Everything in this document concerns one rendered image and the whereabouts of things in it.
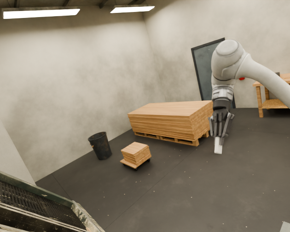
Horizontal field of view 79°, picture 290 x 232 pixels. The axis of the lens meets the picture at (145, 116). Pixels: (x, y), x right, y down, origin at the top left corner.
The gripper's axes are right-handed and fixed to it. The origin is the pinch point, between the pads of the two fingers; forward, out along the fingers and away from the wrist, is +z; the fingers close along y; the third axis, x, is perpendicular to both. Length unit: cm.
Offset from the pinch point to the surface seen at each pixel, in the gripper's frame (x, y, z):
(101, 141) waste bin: 54, -417, -19
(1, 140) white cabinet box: -141, -351, 21
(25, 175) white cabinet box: -88, -369, 78
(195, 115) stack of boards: 202, -237, -108
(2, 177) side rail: -91, -142, 47
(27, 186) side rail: -71, -147, 53
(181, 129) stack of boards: 196, -271, -77
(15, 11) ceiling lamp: -193, -338, -224
